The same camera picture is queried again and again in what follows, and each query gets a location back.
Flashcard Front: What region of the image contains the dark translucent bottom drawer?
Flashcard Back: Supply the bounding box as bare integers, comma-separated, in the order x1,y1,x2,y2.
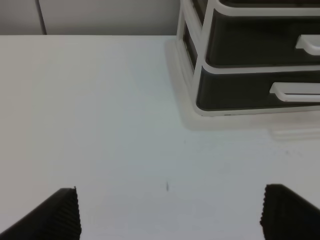
196,69,320,112

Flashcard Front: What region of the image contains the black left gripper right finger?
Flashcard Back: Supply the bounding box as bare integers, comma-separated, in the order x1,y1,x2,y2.
260,184,320,240

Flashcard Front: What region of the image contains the white drawer cabinet frame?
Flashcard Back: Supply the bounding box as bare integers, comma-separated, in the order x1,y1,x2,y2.
176,0,320,117

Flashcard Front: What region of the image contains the dark translucent top drawer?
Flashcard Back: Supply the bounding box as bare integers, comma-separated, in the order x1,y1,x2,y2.
219,0,320,8

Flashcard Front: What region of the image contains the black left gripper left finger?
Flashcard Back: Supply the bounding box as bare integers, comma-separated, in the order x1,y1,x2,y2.
0,187,82,240

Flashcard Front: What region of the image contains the dark translucent drawer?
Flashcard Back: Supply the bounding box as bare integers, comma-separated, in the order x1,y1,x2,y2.
206,12,320,68
196,69,320,112
219,0,320,8

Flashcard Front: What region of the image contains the dark translucent middle drawer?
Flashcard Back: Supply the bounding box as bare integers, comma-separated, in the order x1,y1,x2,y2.
206,12,320,68

